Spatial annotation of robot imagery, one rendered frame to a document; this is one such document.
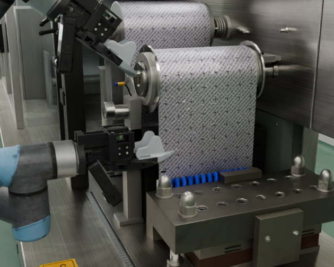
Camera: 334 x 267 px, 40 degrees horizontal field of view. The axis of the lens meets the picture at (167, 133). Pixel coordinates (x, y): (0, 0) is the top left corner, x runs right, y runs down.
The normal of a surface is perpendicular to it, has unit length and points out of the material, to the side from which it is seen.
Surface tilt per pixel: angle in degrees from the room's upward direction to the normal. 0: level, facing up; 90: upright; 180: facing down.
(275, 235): 90
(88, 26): 90
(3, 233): 0
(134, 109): 90
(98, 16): 90
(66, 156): 61
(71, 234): 0
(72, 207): 0
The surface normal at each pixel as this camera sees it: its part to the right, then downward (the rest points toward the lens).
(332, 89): -0.93, 0.11
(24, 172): 0.34, 0.33
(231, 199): 0.00, -0.96
